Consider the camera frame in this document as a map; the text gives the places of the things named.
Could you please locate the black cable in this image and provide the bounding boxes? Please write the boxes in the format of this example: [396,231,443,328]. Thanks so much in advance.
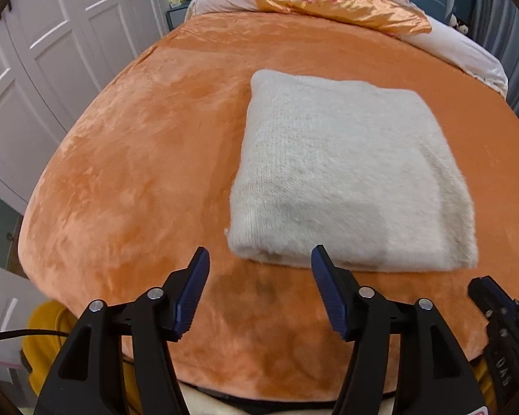
[0,330,70,349]

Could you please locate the grey curtain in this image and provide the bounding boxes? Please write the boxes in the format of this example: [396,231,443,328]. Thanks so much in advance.
[471,0,519,139]

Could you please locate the orange floral satin cloth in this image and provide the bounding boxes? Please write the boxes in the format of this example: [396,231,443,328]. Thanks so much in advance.
[253,0,433,35]

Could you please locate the teal nightstand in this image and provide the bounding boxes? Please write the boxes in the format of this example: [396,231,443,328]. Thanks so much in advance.
[166,2,192,36]

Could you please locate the white fuzzy knit blanket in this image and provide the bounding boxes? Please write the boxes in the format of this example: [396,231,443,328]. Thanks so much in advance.
[226,68,479,273]

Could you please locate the orange plush blanket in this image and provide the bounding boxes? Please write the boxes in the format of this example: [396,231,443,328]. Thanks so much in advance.
[19,11,519,403]

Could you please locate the black white plush toy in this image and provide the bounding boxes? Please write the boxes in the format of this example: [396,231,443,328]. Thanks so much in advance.
[449,14,470,35]

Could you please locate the white panelled wardrobe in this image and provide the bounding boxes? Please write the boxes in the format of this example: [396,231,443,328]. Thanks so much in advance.
[0,0,226,217]

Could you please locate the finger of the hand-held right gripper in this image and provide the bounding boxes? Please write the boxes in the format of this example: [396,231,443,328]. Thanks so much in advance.
[467,276,519,400]

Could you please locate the person's yellow clothing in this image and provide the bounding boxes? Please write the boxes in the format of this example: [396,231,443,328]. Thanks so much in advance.
[21,300,139,415]

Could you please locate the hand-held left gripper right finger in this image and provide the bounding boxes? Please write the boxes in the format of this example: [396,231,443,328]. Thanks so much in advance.
[310,244,488,415]

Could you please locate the white pillow gold floral cover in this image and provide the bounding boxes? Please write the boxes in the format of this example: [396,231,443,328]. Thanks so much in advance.
[186,0,509,96]

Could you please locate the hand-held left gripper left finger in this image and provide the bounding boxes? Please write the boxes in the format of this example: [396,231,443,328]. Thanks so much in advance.
[34,246,211,415]

